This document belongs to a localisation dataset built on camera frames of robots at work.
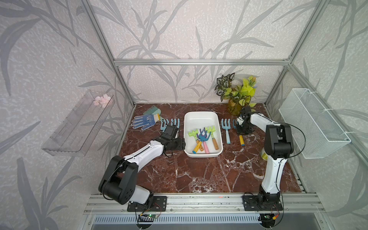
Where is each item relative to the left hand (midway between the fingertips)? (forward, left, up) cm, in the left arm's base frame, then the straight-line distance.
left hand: (181, 144), depth 90 cm
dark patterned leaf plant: (+42, -30, +16) cm, 54 cm away
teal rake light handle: (+17, -33, -6) cm, 37 cm away
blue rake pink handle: (+8, -15, -5) cm, 17 cm away
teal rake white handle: (+21, +15, -7) cm, 27 cm away
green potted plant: (+32, -40, +12) cm, 53 cm away
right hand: (+13, -41, -5) cm, 43 cm away
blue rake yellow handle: (+18, -38, -4) cm, 43 cm away
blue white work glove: (+23, +29, -6) cm, 37 cm away
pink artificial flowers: (+11, +40, +26) cm, 49 cm away
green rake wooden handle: (+14, -21, -4) cm, 26 cm away
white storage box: (+24, -10, -6) cm, 26 cm away
